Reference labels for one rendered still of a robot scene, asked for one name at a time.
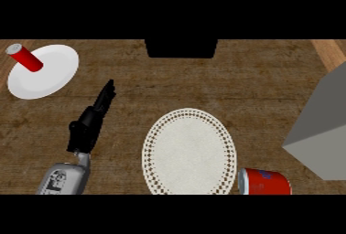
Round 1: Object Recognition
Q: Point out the slim red can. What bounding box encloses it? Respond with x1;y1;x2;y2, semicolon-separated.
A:
5;43;45;73

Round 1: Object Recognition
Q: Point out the white round plate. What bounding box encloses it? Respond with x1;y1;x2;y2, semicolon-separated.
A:
8;44;82;101

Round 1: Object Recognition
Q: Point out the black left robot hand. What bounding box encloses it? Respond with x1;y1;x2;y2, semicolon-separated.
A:
65;79;119;154

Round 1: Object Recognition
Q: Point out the grey block appliance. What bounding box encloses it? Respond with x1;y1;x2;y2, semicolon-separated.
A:
281;61;346;181

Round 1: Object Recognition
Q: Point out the white oval placemat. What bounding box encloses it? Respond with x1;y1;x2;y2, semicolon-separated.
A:
141;108;238;196

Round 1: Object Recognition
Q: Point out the black box appliance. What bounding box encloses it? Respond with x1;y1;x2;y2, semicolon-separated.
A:
144;38;219;59

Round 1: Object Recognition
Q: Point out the wide red can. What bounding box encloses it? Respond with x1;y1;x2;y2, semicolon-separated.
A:
237;167;293;196

